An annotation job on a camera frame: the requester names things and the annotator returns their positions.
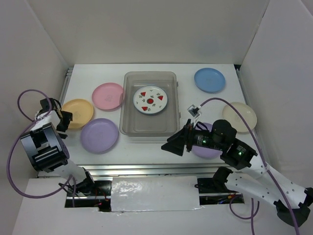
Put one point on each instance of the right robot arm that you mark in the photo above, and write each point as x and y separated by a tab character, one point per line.
291	201

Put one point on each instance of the white watermelon pattern plate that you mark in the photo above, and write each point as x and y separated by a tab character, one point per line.
150	100

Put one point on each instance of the pink plastic plate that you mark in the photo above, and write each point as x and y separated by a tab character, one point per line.
107	96

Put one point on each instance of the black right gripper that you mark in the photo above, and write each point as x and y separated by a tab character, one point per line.
175	142

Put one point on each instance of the blue plastic plate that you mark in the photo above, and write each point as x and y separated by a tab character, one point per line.
209	80

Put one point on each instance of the purple plastic plate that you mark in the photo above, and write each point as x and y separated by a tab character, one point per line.
202	152
99	135

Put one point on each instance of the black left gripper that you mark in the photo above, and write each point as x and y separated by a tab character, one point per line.
67	117

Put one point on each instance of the clear plastic bin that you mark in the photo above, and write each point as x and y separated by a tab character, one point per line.
163	124

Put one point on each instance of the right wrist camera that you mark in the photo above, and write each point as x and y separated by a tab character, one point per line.
194	111

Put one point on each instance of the yellow plastic plate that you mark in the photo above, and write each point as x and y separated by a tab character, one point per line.
82	112

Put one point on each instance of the aluminium front rail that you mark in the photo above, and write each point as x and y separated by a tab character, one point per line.
151	169

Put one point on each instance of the white front cover panel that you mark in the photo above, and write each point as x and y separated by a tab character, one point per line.
143	194

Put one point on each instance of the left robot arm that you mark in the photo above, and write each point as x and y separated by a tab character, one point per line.
47	152

